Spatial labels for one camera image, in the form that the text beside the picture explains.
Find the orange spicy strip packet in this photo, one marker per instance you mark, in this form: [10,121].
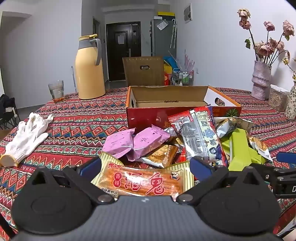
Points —
[143,183]

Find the blue plastic bag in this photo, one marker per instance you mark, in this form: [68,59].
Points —
[172,62]

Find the floral patterned vase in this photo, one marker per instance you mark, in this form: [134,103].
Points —
[291,104]

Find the red packet with blue print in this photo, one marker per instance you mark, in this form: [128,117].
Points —
[214,143]

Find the green snack packet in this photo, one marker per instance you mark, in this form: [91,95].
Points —
[242,160]
[235,141]

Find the white electrical panel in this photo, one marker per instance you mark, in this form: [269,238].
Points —
[187,12]

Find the white biscuit packet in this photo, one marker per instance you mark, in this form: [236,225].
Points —
[261,146]

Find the red gift box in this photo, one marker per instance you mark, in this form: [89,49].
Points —
[167,78]

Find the yellow bag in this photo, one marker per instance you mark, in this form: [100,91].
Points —
[167,68]

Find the dark entrance door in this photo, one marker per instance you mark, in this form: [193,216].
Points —
[114,60]

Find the white cotton glove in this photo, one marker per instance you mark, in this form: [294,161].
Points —
[25,136]

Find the clear packet with grey print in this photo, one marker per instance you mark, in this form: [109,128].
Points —
[192,136]

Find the yellow thermos jug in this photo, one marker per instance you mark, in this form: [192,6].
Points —
[89,74]

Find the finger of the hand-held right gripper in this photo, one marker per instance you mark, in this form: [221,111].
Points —
[286,158]

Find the yellow box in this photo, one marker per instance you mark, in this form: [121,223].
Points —
[166,14]

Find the white and gold snack packet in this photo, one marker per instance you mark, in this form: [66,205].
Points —
[227,127]

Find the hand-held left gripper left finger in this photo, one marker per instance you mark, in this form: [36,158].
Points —
[90,166]

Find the paper notice on door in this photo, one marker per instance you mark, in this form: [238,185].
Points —
[122,37]

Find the bunch of dried roses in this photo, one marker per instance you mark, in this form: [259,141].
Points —
[263,48]

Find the white folded umbrella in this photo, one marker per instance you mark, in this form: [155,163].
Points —
[173,34]

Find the wooden chair back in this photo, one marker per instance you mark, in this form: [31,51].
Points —
[134,74]

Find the purple snack packet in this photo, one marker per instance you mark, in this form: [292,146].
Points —
[148,141]
[118,143]

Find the clear plastic pouch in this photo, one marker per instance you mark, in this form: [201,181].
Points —
[162,25]

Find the yellow flower stems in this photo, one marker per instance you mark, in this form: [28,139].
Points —
[286,60]

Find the pink feathery plant bunch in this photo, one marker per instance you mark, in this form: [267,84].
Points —
[189,60]

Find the glass cup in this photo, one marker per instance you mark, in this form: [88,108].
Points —
[56,91]

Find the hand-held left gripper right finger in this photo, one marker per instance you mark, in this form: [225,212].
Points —
[200,165]

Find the grey fridge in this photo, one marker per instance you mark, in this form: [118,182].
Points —
[161,44]

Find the orange biscuit packet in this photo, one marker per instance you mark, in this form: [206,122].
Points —
[161,156]

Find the black folding chair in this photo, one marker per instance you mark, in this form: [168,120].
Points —
[7,104]

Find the cardboard box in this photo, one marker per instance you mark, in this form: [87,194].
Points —
[148,115]

